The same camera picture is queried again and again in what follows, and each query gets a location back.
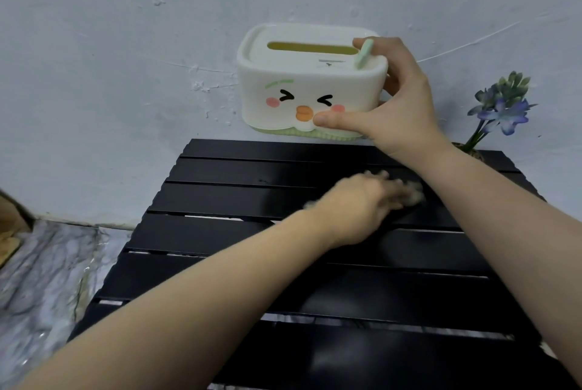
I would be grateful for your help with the person's right hand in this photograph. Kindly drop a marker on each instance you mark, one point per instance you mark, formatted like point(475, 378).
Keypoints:
point(404, 116)

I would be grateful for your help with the person's left hand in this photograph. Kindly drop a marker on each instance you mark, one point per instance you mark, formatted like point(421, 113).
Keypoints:
point(359, 207)

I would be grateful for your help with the person's right thumb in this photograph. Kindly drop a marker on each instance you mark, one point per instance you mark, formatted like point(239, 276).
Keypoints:
point(345, 119)

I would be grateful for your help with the person's left fingers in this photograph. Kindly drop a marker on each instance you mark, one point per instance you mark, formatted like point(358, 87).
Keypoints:
point(400, 192)

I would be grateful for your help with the small white wiping cloth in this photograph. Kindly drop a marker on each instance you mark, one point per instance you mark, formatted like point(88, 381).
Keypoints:
point(415, 196)

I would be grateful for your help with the white duck-face tissue box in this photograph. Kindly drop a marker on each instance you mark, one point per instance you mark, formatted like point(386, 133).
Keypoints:
point(291, 85)

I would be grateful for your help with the person's right forearm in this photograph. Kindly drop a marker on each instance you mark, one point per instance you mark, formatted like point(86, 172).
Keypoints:
point(500, 230)

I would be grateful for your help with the person's left forearm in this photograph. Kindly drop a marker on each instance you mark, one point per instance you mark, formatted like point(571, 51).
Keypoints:
point(182, 312)

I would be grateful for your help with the brown plant pot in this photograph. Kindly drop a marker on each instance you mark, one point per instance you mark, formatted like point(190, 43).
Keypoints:
point(470, 151)

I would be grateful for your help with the purple artificial flower plant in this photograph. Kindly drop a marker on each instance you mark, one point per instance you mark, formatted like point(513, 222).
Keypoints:
point(504, 107)

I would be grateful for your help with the brown cardboard box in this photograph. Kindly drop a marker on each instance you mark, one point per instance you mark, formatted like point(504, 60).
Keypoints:
point(11, 230)

